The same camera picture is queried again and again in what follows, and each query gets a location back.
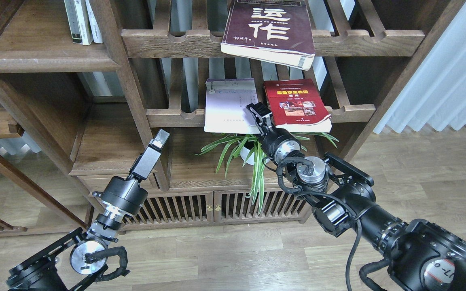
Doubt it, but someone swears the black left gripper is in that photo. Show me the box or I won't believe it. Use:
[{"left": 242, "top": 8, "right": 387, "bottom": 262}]
[{"left": 102, "top": 129, "right": 170, "bottom": 217}]

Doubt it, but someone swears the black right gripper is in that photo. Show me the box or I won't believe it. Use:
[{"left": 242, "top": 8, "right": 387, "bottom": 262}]
[{"left": 246, "top": 102, "right": 301, "bottom": 164}]

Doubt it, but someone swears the white lavender paperback book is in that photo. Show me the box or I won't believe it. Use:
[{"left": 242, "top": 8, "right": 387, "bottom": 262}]
[{"left": 204, "top": 78, "right": 260, "bottom": 134}]

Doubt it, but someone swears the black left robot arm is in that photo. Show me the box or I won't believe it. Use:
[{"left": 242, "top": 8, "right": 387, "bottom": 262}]
[{"left": 6, "top": 129, "right": 169, "bottom": 291}]

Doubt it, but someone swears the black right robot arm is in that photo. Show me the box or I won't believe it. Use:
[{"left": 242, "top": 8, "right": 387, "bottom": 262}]
[{"left": 246, "top": 103, "right": 466, "bottom": 291}]

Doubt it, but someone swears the red textbook with photos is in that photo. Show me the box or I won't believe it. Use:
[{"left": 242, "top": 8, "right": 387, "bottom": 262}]
[{"left": 264, "top": 78, "right": 332, "bottom": 133}]

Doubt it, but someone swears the green spider plant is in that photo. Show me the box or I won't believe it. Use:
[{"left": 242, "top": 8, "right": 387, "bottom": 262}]
[{"left": 193, "top": 125, "right": 339, "bottom": 214}]

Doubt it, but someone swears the white plant pot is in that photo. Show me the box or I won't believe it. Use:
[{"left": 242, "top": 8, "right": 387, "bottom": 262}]
[{"left": 240, "top": 141, "right": 260, "bottom": 167}]

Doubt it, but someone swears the dark red Chinese book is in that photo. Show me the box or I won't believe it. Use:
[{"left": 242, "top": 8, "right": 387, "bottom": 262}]
[{"left": 220, "top": 0, "right": 316, "bottom": 70}]

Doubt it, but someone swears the dark wooden bookshelf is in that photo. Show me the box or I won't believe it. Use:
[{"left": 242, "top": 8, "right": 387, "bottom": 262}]
[{"left": 0, "top": 0, "right": 464, "bottom": 230}]

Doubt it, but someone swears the white upright book right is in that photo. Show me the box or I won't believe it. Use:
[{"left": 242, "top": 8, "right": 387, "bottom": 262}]
[{"left": 85, "top": 0, "right": 104, "bottom": 44}]

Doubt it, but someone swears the white upright book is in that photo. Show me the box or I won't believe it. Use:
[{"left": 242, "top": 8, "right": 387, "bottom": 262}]
[
  {"left": 74, "top": 0, "right": 93, "bottom": 46},
  {"left": 85, "top": 0, "right": 104, "bottom": 44}
]

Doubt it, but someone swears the grey upright book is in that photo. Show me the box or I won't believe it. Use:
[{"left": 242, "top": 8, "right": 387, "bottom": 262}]
[{"left": 64, "top": 0, "right": 83, "bottom": 44}]

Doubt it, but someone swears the white pleated curtain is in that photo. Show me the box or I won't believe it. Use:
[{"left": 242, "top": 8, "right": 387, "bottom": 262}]
[{"left": 374, "top": 3, "right": 466, "bottom": 134}]

